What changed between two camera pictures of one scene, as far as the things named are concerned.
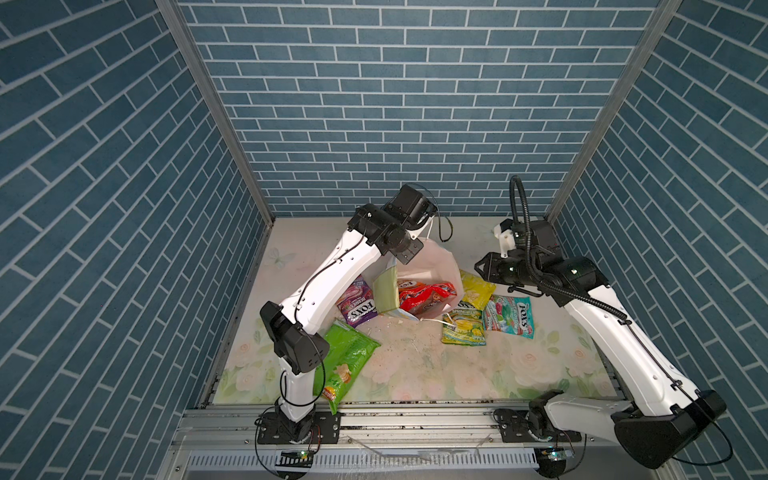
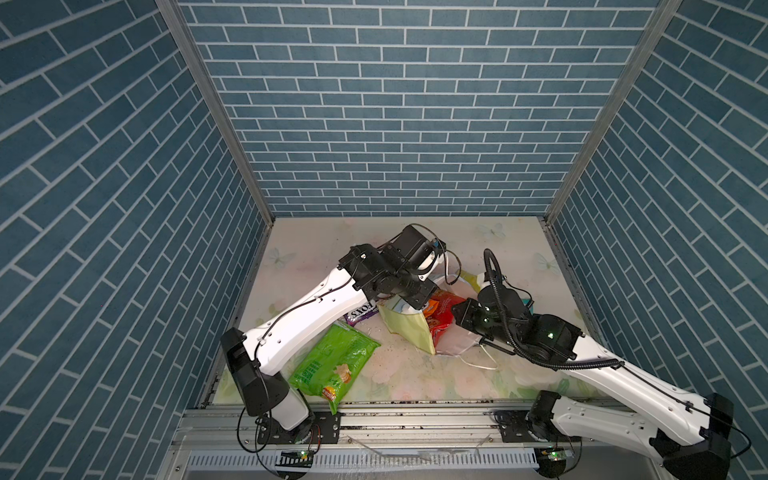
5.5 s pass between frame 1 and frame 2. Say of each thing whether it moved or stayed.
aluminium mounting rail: stayed
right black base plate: stayed
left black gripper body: moved
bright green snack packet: stayed
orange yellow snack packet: moved
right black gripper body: moved
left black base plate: stayed
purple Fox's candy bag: stayed
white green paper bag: moved
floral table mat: stayed
